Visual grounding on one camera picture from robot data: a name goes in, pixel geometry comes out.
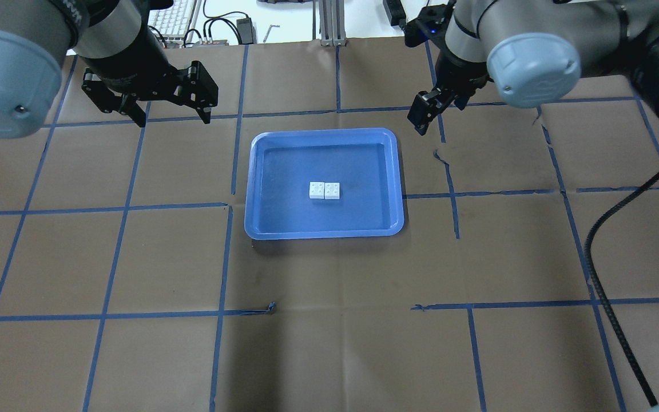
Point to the white block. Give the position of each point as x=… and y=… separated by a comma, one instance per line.
x=332, y=191
x=316, y=190

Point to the blue plastic tray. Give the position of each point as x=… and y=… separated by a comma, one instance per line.
x=365, y=161

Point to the right arm camera box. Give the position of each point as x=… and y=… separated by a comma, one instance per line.
x=429, y=26

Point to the black adapter on desk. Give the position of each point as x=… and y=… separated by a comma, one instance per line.
x=395, y=13

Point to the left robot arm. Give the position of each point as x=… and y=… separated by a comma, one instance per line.
x=34, y=39

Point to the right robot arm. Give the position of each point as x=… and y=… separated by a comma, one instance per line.
x=535, y=52

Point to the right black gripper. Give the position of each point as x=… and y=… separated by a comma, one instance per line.
x=459, y=75

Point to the white keyboard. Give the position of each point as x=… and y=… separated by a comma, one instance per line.
x=173, y=22

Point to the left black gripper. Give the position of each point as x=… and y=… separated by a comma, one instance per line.
x=125, y=64

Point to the aluminium frame post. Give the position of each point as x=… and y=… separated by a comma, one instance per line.
x=332, y=23

